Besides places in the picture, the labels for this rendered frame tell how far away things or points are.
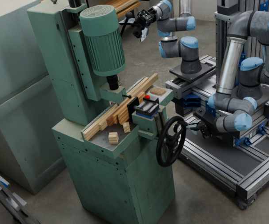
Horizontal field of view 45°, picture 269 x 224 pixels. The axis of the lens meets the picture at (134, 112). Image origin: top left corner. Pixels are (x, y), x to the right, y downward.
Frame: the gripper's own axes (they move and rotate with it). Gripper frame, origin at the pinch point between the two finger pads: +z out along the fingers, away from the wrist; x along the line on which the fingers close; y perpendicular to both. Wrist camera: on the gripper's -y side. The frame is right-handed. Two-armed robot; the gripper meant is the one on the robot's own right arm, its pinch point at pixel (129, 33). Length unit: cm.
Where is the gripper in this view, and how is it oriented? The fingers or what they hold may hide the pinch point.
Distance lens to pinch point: 170.0
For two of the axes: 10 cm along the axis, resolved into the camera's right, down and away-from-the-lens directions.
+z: -5.8, 5.6, -5.9
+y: 3.2, -5.2, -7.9
